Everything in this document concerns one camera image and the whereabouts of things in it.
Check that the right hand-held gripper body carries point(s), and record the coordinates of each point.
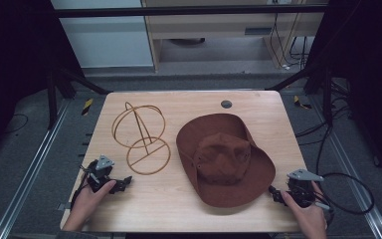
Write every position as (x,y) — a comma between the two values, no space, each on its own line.
(301,189)

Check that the small metal table bracket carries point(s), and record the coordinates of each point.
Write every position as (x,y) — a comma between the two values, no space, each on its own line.
(63,206)

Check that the yellow black striped tape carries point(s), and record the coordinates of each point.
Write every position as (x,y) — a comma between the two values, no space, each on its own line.
(87,107)
(300,102)

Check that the aluminium floor rail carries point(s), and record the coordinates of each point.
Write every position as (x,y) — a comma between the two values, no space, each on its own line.
(354,176)
(30,172)

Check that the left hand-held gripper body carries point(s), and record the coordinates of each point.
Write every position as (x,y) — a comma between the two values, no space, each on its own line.
(99,174)

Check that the white cabinet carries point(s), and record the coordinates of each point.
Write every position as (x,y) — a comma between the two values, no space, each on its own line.
(106,43)

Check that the black frame crossbar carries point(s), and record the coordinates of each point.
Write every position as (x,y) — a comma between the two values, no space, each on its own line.
(179,11)

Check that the light wooden desk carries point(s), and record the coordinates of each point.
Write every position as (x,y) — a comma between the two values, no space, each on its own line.
(212,25)

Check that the person's right hand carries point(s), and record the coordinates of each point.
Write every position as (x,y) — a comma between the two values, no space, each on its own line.
(311,219)

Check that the person's left hand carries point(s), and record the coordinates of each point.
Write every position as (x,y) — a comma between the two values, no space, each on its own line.
(84,204)

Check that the brown brimmed hat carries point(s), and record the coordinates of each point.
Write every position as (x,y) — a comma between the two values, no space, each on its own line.
(224,159)

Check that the black metal stand leg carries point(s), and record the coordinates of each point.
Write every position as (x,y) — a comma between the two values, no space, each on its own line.
(51,99)
(327,96)

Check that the black curtain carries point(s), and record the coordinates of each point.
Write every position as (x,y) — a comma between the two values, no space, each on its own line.
(371,66)
(16,66)

